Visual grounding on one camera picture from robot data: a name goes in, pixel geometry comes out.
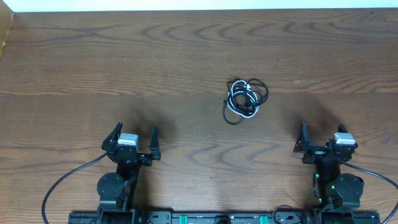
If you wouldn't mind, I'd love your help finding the black usb cable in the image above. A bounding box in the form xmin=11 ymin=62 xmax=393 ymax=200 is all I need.
xmin=222 ymin=77 xmax=269 ymax=126

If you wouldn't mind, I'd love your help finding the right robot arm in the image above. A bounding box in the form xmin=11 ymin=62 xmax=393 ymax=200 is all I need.
xmin=294 ymin=123 xmax=364 ymax=210

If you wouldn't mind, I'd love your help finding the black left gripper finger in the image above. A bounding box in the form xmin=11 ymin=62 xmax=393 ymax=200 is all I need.
xmin=101 ymin=123 xmax=123 ymax=151
xmin=149 ymin=126 xmax=161 ymax=161

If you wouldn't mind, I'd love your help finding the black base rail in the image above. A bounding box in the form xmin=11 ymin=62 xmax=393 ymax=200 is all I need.
xmin=68 ymin=210 xmax=381 ymax=224

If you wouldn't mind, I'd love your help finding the white back board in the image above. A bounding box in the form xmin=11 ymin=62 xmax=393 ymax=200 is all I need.
xmin=4 ymin=0 xmax=397 ymax=12

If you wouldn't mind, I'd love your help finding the white usb cable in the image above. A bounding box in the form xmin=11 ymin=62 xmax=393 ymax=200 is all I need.
xmin=226 ymin=80 xmax=259 ymax=119

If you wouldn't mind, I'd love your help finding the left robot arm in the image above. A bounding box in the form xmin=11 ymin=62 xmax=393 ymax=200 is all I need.
xmin=97 ymin=123 xmax=161 ymax=211

